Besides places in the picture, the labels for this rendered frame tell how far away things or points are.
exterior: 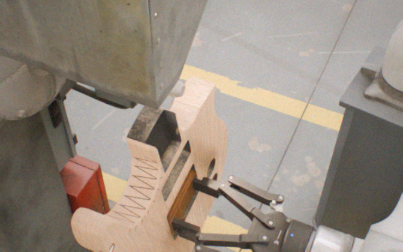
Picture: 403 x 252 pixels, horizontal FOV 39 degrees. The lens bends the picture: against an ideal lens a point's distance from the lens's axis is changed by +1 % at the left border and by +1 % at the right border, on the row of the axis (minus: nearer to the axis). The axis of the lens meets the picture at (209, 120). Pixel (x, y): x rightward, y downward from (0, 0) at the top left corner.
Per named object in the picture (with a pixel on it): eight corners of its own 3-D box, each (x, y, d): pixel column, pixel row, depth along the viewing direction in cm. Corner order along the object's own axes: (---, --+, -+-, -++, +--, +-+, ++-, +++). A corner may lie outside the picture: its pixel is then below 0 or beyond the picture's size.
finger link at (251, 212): (270, 229, 85) (276, 222, 85) (217, 183, 90) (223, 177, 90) (269, 239, 88) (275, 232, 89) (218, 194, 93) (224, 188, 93)
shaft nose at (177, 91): (165, 94, 79) (170, 78, 78) (171, 95, 81) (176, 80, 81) (177, 98, 78) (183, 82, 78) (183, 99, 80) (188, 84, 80)
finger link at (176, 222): (201, 234, 89) (199, 238, 88) (162, 219, 91) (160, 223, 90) (200, 227, 86) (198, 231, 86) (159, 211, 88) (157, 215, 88)
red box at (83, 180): (23, 225, 172) (-10, 150, 144) (48, 194, 179) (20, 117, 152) (94, 255, 165) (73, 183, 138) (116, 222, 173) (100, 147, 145)
